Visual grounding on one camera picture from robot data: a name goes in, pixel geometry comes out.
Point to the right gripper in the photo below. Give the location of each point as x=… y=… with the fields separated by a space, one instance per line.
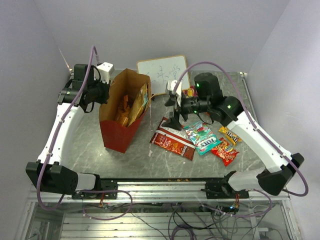
x=174 y=122

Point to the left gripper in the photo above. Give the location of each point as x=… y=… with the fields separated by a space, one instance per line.
x=104 y=99

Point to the red Doritos bag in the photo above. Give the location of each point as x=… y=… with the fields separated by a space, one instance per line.
x=174 y=141

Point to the brown teal chips bag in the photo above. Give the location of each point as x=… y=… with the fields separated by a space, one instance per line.
x=139 y=104

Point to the red brown paper bag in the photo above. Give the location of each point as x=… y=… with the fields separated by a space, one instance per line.
x=129 y=99

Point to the orange kettle chips bag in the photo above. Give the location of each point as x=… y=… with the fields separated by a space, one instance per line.
x=123 y=110

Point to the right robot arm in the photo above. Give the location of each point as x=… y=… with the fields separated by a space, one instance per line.
x=280 y=165

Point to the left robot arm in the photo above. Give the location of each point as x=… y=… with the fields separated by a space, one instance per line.
x=47 y=173

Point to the teal Fox's candy bag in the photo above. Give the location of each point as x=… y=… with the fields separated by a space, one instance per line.
x=202 y=137

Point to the red snack mix bag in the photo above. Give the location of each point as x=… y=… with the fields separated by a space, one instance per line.
x=225 y=151

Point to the yellow M&M's bag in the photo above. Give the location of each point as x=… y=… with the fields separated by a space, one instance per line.
x=231 y=136

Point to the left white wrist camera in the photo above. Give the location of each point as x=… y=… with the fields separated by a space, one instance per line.
x=103 y=72

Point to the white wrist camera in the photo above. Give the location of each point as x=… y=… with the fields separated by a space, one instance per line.
x=103 y=72
x=174 y=89

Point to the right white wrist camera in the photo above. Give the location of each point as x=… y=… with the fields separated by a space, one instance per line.
x=174 y=89

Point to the small whiteboard yellow frame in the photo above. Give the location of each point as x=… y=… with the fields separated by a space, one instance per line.
x=161 y=70

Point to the aluminium rail frame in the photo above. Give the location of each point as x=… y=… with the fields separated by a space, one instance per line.
x=163 y=188

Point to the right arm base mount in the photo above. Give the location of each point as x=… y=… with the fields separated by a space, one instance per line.
x=217 y=188

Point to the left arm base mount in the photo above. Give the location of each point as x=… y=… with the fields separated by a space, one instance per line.
x=105 y=185

